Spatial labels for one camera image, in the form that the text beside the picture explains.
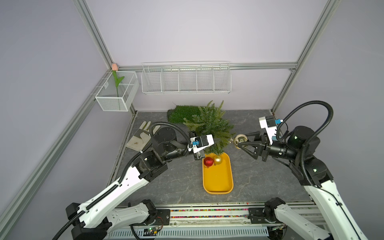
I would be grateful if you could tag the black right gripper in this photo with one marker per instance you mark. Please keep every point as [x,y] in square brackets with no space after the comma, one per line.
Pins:
[264,148]

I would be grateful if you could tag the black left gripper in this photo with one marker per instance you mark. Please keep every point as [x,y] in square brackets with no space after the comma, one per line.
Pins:
[198,156]

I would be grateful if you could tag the red ribbed ball ornament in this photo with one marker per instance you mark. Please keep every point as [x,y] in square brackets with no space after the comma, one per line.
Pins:
[208,162]

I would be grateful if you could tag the shiny gold ball ornament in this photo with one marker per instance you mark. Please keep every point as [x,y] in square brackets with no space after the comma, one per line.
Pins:
[240,138]

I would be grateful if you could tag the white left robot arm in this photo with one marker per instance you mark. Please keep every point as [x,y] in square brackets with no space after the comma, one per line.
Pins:
[97,217]

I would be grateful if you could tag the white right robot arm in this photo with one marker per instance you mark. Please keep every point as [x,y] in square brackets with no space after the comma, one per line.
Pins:
[298,147]

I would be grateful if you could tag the small green christmas tree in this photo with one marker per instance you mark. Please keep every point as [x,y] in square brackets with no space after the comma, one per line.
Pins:
[210,121]

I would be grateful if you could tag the matte gold ball ornament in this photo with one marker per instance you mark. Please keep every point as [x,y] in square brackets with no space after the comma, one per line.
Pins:
[217,160]

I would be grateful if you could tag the yellow plastic tray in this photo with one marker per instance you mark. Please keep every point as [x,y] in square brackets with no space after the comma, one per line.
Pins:
[218,179]

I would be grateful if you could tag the green artificial grass mat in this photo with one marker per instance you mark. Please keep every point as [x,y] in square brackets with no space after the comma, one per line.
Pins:
[180,113]

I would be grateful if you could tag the beige gardening glove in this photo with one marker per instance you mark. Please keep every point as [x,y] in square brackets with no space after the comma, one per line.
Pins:
[140,138]

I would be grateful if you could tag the pink artificial tulip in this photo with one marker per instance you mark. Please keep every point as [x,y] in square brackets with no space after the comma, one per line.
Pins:
[117,79]

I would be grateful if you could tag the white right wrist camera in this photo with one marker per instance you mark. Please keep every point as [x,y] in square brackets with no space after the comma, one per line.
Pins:
[270,124]

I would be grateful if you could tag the long white wire shelf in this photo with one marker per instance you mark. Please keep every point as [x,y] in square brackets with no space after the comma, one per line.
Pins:
[204,77]

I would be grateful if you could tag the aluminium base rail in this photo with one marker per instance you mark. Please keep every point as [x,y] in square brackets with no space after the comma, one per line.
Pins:
[230,221]

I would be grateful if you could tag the small white wire basket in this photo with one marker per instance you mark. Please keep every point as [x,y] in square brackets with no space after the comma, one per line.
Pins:
[107,95]

